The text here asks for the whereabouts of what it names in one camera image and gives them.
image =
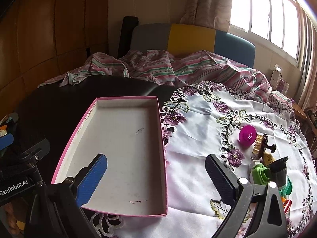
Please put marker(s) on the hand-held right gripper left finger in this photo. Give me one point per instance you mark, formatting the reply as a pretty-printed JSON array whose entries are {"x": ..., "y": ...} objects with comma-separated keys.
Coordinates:
[{"x": 91, "y": 178}]

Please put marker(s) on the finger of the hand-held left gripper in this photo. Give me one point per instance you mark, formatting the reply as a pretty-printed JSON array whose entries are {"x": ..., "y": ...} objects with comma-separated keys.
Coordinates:
[
  {"x": 5, "y": 140},
  {"x": 37, "y": 150}
]

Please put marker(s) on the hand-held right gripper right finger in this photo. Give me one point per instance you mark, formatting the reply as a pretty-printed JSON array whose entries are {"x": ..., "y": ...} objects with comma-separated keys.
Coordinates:
[{"x": 219, "y": 178}]

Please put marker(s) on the green plastic container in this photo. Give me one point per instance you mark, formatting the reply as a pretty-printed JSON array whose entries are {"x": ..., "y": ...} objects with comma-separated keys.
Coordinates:
[{"x": 260, "y": 173}]

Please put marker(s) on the magenta plastic toy cup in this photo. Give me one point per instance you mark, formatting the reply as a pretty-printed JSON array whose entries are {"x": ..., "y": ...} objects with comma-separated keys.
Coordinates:
[{"x": 247, "y": 135}]

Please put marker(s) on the yellow plastic toy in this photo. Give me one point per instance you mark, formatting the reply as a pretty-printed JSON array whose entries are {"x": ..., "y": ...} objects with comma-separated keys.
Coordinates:
[{"x": 268, "y": 158}]

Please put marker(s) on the pink cardboard box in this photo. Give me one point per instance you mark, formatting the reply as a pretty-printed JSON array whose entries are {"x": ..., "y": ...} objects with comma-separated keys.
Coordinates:
[{"x": 123, "y": 133}]

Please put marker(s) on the brown hair claw clip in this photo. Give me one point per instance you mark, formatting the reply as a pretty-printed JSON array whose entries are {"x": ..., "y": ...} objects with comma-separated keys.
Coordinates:
[{"x": 263, "y": 142}]

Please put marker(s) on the orange plastic toy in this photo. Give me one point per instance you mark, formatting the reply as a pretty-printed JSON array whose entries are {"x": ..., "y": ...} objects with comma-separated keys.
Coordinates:
[{"x": 283, "y": 199}]

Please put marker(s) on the teal plastic funnel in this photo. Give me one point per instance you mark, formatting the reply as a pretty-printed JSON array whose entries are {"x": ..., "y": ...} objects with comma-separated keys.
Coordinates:
[{"x": 287, "y": 187}]

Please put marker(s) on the red lipstick tube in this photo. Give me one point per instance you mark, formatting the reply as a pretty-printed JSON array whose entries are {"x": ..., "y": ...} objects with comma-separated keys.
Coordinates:
[{"x": 287, "y": 207}]

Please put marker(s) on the person's left hand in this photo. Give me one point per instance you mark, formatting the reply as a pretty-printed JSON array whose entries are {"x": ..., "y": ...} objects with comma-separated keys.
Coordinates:
[{"x": 11, "y": 215}]

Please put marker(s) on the colourful bag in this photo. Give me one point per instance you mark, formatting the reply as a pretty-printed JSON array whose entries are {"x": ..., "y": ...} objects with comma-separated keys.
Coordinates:
[{"x": 3, "y": 129}]

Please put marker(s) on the white floral embroidered tablecloth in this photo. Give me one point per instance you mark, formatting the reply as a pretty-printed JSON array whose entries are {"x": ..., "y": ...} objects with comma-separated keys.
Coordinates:
[{"x": 203, "y": 141}]

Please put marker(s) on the wooden nightstand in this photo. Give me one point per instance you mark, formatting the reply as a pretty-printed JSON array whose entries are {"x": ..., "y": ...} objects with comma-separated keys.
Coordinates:
[{"x": 301, "y": 112}]

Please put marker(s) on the purple patterned small box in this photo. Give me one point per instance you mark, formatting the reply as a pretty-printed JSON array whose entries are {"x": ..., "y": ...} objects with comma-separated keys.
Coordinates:
[{"x": 283, "y": 85}]

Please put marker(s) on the white carton box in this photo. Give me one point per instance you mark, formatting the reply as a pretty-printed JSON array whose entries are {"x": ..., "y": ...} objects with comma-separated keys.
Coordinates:
[{"x": 275, "y": 76}]

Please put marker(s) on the wooden wardrobe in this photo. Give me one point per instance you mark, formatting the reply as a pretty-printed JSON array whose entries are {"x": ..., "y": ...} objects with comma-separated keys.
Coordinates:
[{"x": 49, "y": 29}]

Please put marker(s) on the pink striped bedsheet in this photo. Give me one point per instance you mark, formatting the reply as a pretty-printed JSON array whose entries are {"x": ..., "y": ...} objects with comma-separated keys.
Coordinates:
[{"x": 153, "y": 64}]

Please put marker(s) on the pink side curtain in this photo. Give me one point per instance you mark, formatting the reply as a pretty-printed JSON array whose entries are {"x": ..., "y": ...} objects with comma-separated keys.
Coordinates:
[{"x": 308, "y": 67}]

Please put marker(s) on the grey yellow blue headboard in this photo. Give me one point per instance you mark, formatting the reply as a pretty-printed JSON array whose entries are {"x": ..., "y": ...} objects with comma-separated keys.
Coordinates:
[{"x": 190, "y": 37}]

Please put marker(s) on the window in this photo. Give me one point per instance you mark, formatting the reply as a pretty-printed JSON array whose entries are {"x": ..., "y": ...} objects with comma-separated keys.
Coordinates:
[{"x": 262, "y": 10}]

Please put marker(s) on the beige patterned curtain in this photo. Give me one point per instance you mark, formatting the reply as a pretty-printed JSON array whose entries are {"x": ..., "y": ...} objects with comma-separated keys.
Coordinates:
[{"x": 208, "y": 2}]

